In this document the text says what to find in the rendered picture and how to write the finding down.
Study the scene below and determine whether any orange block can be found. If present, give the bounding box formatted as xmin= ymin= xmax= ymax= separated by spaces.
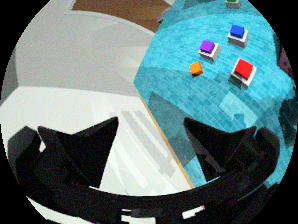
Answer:
xmin=189 ymin=61 xmax=204 ymax=76

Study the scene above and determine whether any red button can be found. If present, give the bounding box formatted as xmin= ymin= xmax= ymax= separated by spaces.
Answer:
xmin=230 ymin=57 xmax=257 ymax=89

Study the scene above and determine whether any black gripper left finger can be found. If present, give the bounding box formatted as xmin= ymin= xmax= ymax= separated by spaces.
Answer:
xmin=37 ymin=117 xmax=118 ymax=189

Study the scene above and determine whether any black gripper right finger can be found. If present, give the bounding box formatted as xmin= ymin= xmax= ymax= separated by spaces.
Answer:
xmin=184 ymin=117 xmax=257 ymax=181

